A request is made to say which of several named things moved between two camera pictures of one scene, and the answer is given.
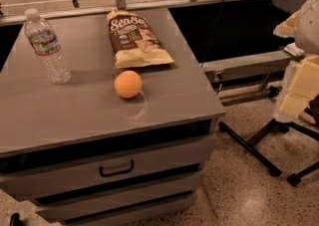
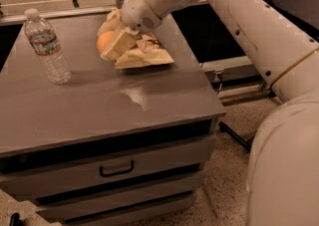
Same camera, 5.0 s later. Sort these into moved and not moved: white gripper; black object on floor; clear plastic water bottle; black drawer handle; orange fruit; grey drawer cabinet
Moved: orange fruit; white gripper
Not moved: black object on floor; clear plastic water bottle; grey drawer cabinet; black drawer handle
